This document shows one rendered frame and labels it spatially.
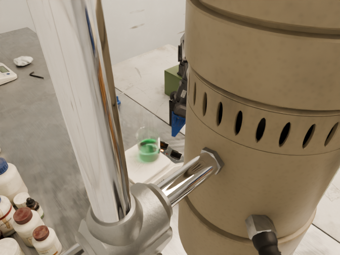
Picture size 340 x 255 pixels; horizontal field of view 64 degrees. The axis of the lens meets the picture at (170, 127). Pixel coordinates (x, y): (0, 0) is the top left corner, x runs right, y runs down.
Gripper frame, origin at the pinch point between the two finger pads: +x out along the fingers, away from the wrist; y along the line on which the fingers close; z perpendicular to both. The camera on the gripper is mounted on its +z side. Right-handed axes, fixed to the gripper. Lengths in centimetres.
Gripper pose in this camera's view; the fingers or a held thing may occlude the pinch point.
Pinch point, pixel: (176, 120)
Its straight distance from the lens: 80.5
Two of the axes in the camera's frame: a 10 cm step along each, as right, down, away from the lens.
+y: -0.7, -3.3, 9.4
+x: -3.5, 8.9, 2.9
